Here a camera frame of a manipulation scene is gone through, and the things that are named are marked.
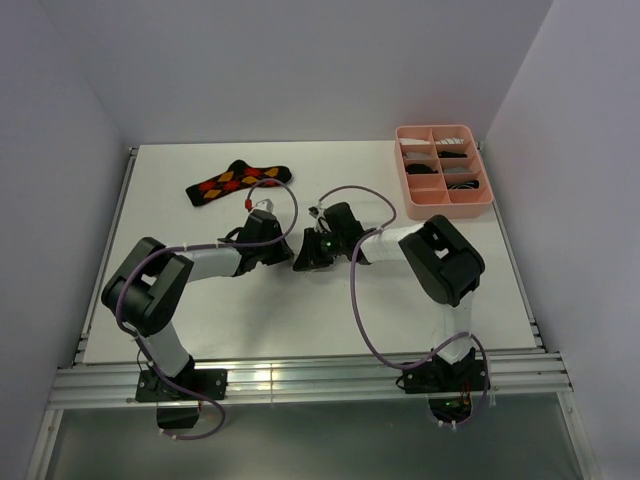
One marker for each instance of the black orange argyle sock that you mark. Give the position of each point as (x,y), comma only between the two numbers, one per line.
(239,175)

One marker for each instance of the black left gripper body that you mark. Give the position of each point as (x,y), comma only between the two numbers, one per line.
(273,252)

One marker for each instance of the black white-striped sock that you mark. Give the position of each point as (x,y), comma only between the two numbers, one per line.
(466,185)

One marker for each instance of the white rolled sock in tray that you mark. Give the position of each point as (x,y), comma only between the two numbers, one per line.
(412,142)

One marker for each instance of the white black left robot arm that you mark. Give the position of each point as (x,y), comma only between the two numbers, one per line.
(145,290)

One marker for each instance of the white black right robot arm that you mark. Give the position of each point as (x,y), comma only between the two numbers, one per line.
(447,267)

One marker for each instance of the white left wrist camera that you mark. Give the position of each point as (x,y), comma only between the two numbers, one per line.
(266,205)

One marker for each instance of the striped white sock in tray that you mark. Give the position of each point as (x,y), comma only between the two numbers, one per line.
(449,140)

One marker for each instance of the grey rolled sock in tray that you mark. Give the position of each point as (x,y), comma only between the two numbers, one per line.
(458,170)

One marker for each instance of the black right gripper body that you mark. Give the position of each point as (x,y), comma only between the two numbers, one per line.
(330,245)

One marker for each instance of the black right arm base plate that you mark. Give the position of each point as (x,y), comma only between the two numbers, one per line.
(438,376)

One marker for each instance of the pink compartment organizer tray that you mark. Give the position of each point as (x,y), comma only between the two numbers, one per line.
(441,172)

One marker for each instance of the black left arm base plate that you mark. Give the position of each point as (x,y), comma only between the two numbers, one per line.
(210,383)

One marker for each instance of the black rolled sock in tray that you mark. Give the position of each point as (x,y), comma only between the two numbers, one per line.
(419,169)

